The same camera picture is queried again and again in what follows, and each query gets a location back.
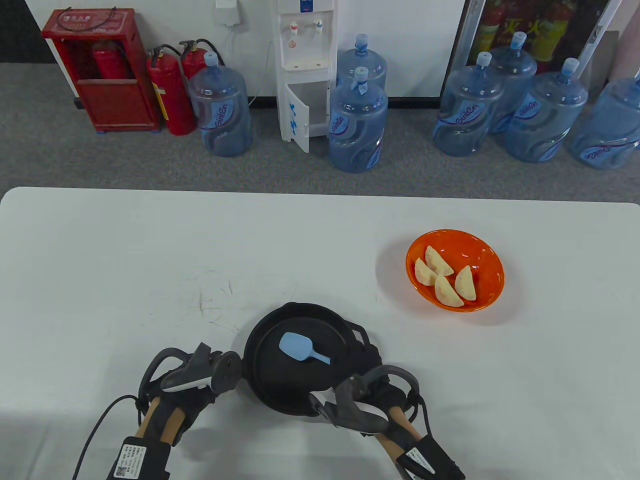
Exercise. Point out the person's right hand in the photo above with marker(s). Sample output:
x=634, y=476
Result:
x=370, y=362

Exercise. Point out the person's left hand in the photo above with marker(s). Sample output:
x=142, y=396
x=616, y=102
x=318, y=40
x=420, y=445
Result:
x=197, y=405

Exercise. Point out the blue dessert shovel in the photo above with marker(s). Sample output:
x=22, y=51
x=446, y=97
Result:
x=295, y=345

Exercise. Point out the black frying pan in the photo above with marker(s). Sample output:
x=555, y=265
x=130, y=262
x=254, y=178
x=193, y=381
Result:
x=280, y=390

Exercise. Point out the pale yellow dumpling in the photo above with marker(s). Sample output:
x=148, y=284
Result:
x=446, y=292
x=465, y=283
x=437, y=261
x=424, y=273

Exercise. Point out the orange plastic bowl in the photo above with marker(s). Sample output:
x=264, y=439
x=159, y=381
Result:
x=485, y=260

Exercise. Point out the person's right forearm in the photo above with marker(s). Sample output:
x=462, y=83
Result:
x=397, y=430

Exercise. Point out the person's left forearm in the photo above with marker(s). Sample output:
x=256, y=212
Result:
x=162, y=422

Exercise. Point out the black left hand controller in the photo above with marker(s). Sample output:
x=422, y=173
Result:
x=225, y=372

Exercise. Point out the black hand controller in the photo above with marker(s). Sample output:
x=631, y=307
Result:
x=355, y=415
x=225, y=372

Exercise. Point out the black right hand controller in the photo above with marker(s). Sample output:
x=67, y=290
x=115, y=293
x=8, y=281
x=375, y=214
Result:
x=355, y=415

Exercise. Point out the black left wrist box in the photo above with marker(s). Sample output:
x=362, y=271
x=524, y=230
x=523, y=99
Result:
x=140, y=460

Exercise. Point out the black wrist box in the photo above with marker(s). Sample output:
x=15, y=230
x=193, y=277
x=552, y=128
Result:
x=140, y=460
x=430, y=460

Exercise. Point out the black right wrist box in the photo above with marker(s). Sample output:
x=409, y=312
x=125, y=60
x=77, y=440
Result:
x=430, y=460

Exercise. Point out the blue water jug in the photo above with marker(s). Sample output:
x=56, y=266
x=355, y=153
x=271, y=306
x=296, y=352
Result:
x=610, y=130
x=372, y=62
x=467, y=110
x=357, y=130
x=517, y=65
x=220, y=115
x=545, y=120

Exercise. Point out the large red fire extinguisher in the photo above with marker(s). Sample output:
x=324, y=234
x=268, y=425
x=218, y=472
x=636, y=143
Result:
x=172, y=100

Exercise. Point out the red fire extinguisher cabinet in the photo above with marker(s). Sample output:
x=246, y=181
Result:
x=117, y=105

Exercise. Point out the white water dispenser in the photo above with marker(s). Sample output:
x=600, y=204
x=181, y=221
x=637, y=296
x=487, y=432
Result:
x=305, y=50

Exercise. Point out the small red fire extinguisher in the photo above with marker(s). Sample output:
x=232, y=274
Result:
x=192, y=62

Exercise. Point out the red extinguisher inside cabinet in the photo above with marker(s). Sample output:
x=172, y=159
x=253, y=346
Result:
x=110, y=62

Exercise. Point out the white framed dark poster board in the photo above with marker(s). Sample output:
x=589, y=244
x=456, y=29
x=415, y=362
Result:
x=545, y=30

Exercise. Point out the pale pink board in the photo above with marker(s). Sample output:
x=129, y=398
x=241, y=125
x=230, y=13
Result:
x=630, y=55

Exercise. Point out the white wall adapter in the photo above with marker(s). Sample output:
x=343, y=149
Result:
x=227, y=12

